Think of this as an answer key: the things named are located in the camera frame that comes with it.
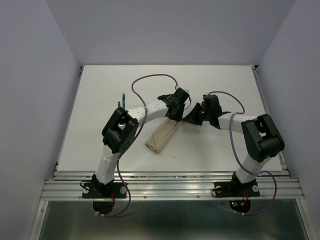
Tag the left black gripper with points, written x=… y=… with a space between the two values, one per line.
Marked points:
x=178 y=117

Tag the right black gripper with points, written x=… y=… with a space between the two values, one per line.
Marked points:
x=191 y=117

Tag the beige cloth napkin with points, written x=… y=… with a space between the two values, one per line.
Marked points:
x=161 y=135

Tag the silver knife teal handle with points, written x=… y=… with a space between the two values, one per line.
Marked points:
x=124 y=101

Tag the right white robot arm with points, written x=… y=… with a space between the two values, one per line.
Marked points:
x=262 y=139

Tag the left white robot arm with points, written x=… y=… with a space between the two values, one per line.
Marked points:
x=120 y=130

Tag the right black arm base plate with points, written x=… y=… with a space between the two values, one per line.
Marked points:
x=229 y=189

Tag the aluminium rail frame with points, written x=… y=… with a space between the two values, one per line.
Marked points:
x=174 y=205

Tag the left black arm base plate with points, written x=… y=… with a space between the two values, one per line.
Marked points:
x=114 y=191

